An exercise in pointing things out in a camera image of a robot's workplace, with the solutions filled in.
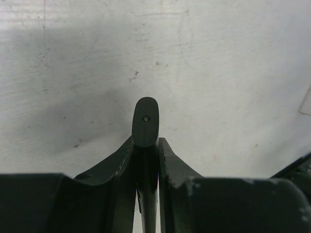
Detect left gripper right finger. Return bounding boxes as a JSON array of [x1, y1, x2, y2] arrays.
[[159, 138, 311, 233]]

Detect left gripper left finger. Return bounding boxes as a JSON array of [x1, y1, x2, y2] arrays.
[[0, 136, 140, 233]]

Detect slim black remote control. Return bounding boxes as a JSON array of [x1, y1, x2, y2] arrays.
[[132, 97, 159, 233]]

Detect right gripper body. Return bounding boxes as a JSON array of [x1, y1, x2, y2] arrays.
[[271, 152, 311, 194]]

